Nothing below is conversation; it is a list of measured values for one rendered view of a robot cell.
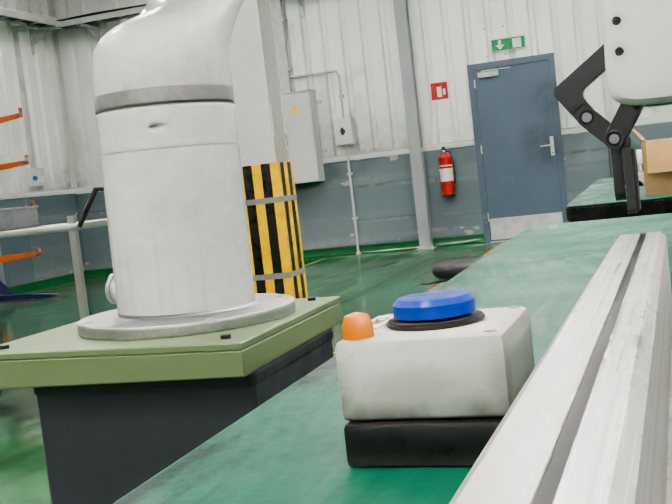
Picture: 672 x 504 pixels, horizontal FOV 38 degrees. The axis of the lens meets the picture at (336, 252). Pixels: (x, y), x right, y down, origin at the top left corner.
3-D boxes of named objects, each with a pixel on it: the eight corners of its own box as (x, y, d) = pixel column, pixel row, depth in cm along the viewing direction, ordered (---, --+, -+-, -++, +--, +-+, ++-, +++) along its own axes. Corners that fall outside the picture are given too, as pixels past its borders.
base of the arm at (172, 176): (30, 343, 82) (4, 120, 80) (158, 307, 99) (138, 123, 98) (229, 337, 74) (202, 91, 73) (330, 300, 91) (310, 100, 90)
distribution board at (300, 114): (270, 261, 1253) (249, 83, 1237) (368, 253, 1213) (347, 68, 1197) (262, 264, 1227) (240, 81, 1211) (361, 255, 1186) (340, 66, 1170)
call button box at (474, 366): (392, 423, 53) (380, 308, 53) (574, 418, 50) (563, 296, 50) (346, 469, 46) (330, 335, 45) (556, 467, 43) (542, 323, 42)
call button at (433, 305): (407, 329, 50) (403, 291, 50) (485, 325, 49) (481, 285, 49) (386, 344, 47) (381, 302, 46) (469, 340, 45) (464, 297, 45)
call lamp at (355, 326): (348, 335, 47) (345, 310, 47) (378, 333, 46) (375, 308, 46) (338, 341, 45) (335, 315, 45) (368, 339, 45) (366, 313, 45)
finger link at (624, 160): (631, 103, 62) (641, 209, 62) (579, 110, 63) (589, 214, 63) (629, 101, 58) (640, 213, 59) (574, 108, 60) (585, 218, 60)
